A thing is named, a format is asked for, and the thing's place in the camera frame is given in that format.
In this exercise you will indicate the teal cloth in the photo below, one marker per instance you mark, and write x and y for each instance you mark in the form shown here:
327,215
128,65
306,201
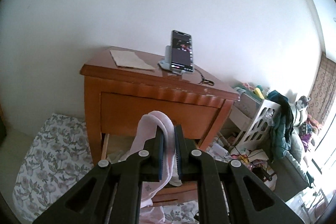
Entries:
239,90

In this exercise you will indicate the wooden nightstand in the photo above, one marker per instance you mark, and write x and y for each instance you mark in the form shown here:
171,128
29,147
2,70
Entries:
92,98

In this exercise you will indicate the teal jacket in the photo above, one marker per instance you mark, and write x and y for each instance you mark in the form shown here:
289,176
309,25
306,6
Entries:
278,134
288,116

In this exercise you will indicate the grey sofa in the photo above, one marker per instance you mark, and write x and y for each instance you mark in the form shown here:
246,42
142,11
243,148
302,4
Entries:
291,176

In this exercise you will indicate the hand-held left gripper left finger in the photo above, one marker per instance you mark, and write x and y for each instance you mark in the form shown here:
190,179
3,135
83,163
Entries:
131,169

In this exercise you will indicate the purple clothing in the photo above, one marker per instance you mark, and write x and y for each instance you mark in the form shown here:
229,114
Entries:
309,134

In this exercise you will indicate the beige folded cloth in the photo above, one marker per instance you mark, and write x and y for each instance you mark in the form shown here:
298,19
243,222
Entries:
128,58

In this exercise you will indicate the white cutout board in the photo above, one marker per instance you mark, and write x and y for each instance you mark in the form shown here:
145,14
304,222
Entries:
258,124

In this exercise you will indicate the wooden nightstand drawer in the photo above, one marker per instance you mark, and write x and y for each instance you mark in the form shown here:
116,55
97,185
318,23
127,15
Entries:
115,142
123,111

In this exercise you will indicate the patterned curtain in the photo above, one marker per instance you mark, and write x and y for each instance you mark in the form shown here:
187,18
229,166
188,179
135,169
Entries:
324,87

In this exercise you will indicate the long white sock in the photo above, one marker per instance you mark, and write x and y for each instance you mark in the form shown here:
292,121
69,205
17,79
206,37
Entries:
152,119

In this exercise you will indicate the grey phone stand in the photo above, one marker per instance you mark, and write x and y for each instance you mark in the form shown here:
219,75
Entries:
165,64

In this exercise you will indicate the pale pink garment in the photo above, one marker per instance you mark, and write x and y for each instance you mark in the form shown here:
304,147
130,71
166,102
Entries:
152,216

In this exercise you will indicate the grey white plush toy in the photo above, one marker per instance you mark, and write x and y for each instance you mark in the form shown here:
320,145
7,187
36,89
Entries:
302,108

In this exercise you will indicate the cream paper sheet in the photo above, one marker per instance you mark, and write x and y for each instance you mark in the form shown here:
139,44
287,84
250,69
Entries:
258,155

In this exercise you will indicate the black smartphone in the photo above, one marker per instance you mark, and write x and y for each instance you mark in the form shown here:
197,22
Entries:
182,50

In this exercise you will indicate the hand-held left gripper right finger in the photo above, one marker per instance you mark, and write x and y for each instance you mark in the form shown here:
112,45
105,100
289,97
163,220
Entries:
207,169

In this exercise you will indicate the floral bedsheet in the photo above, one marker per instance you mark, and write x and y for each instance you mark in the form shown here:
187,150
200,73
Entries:
52,161

